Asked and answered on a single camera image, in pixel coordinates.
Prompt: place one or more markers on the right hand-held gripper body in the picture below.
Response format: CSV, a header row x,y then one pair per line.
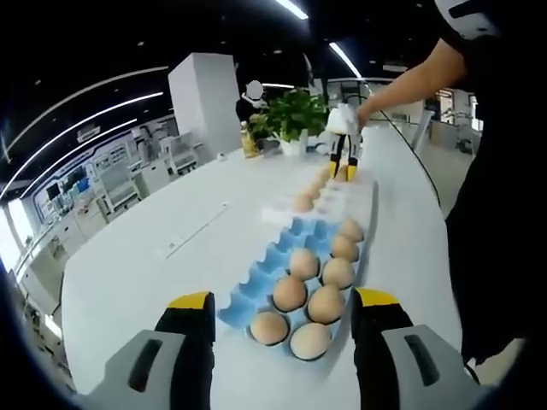
x,y
344,119

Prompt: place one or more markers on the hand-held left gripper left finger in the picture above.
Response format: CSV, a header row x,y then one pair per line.
x,y
115,384

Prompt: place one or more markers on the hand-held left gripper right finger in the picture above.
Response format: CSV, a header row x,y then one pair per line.
x,y
453,384

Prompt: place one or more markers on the group of brown eggs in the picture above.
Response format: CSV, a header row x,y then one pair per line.
x,y
325,303

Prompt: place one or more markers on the blue egg tray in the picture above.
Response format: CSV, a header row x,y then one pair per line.
x,y
256,282

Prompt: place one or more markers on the white foam egg tray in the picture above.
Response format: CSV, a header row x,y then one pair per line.
x,y
342,200

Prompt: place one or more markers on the person's right hand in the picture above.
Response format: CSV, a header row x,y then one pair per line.
x,y
367,113

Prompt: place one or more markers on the potted green plant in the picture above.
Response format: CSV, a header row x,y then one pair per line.
x,y
299,111

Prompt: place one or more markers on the person's beige trousers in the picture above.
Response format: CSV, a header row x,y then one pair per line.
x,y
495,363

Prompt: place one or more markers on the straight ceiling light bar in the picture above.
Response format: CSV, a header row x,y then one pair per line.
x,y
342,55
292,8

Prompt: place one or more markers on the white table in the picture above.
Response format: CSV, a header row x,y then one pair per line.
x,y
128,307

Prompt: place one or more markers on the small yellow object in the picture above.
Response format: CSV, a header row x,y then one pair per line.
x,y
249,145

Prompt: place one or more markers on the white square pillar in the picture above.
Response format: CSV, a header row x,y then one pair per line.
x,y
201,98

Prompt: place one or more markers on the white chest-worn device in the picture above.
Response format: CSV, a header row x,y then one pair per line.
x,y
466,19

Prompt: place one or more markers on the person's black shirt torso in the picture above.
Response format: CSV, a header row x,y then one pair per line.
x,y
504,213

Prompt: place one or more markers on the row of white workbenches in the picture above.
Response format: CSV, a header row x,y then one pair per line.
x,y
115,179

